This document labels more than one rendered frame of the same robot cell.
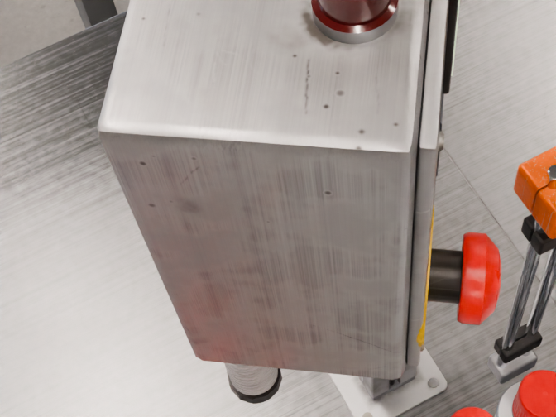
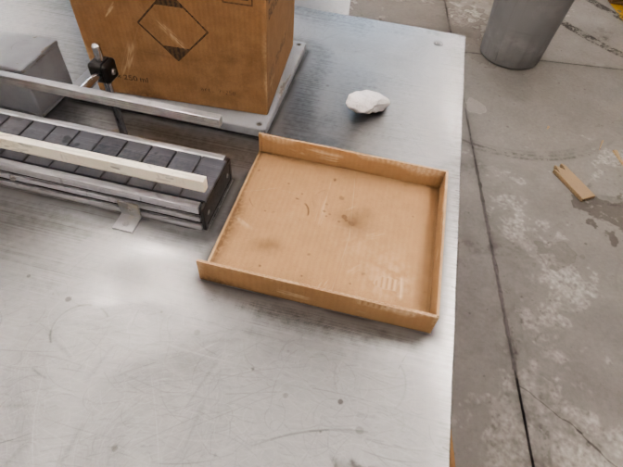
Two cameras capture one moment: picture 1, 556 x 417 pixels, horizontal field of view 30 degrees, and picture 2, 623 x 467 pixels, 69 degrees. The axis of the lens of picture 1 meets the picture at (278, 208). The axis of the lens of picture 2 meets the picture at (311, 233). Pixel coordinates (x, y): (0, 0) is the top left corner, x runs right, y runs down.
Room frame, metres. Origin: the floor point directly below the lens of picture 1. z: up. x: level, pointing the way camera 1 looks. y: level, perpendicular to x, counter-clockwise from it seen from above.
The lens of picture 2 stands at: (0.11, -1.26, 1.34)
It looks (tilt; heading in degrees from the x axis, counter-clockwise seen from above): 51 degrees down; 27
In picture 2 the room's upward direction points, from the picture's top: 6 degrees clockwise
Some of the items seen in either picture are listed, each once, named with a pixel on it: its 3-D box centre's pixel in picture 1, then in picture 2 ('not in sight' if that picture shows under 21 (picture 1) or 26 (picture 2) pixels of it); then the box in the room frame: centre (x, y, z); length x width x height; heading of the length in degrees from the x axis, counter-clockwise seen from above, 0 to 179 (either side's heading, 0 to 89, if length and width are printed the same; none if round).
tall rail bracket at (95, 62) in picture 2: not in sight; (105, 103); (0.46, -0.73, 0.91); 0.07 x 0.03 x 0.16; 18
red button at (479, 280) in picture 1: (462, 277); not in sight; (0.17, -0.07, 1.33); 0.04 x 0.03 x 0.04; 163
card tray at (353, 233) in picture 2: not in sight; (334, 220); (0.50, -1.10, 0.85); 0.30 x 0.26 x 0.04; 108
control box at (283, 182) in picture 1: (316, 92); not in sight; (0.24, -0.02, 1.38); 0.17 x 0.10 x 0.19; 163
